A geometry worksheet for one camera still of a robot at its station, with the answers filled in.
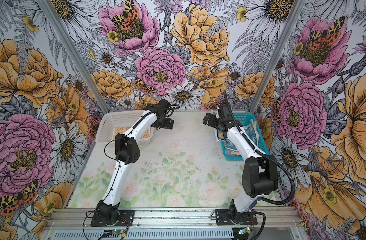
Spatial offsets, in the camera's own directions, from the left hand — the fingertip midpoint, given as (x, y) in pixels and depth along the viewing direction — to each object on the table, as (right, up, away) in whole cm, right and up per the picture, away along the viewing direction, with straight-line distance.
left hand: (163, 129), depth 101 cm
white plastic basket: (-41, +5, +8) cm, 42 cm away
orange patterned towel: (-29, -1, +5) cm, 29 cm away
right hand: (+29, +3, -11) cm, 32 cm away
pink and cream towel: (+46, -15, -5) cm, 49 cm away
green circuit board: (-17, -47, -30) cm, 58 cm away
